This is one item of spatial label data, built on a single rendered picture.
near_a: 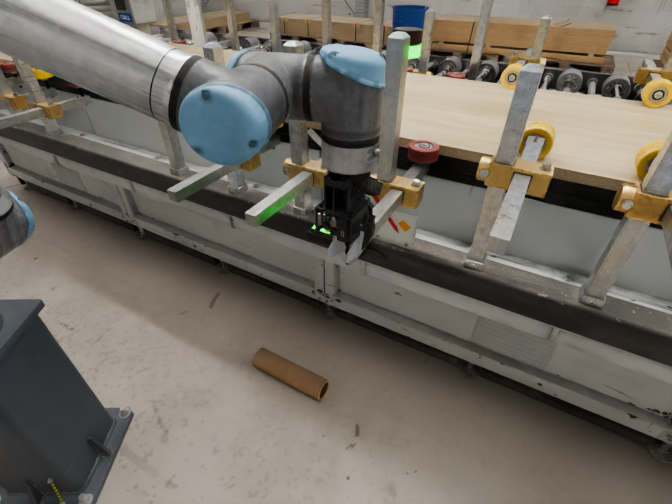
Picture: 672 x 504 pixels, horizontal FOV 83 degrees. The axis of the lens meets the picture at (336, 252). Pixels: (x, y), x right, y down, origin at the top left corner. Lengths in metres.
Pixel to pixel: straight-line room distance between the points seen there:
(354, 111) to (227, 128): 0.19
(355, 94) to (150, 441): 1.33
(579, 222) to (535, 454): 0.80
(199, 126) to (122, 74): 0.10
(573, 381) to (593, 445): 0.23
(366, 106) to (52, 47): 0.36
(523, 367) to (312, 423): 0.76
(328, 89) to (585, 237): 0.81
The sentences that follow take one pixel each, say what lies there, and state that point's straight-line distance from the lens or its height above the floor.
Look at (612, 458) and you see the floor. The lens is 1.67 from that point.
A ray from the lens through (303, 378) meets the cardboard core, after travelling 1.46.
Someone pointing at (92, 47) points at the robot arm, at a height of 1.22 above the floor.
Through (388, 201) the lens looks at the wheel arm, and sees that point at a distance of 0.86.
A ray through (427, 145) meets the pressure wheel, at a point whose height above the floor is 0.91.
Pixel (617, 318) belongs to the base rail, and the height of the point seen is 0.70.
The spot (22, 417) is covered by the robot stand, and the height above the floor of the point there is 0.41.
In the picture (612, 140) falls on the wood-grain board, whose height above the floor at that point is 0.90.
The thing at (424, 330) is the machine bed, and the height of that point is 0.17.
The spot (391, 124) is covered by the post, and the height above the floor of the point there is 1.01.
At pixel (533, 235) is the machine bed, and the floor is 0.70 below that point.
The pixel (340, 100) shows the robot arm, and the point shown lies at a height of 1.14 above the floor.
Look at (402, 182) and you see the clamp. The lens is 0.93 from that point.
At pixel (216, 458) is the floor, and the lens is 1.46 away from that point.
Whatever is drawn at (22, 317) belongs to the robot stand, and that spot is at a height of 0.60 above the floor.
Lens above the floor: 1.29
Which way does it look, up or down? 38 degrees down
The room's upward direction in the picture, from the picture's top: straight up
